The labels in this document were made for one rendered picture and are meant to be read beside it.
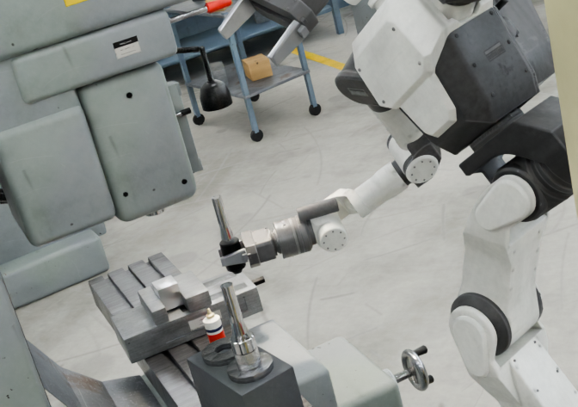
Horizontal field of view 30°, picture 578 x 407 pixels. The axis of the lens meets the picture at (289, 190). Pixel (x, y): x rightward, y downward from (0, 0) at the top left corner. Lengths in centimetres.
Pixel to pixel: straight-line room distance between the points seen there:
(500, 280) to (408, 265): 262
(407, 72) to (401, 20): 10
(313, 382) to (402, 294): 204
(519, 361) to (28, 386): 100
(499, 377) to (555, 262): 236
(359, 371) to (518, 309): 64
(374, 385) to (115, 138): 90
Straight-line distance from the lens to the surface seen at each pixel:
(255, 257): 244
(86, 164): 225
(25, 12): 216
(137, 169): 230
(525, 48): 206
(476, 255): 217
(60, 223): 227
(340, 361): 280
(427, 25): 194
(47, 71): 220
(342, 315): 449
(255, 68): 694
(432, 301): 445
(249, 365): 206
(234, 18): 151
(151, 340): 264
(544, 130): 193
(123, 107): 226
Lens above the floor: 213
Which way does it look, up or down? 21 degrees down
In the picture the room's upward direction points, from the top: 14 degrees counter-clockwise
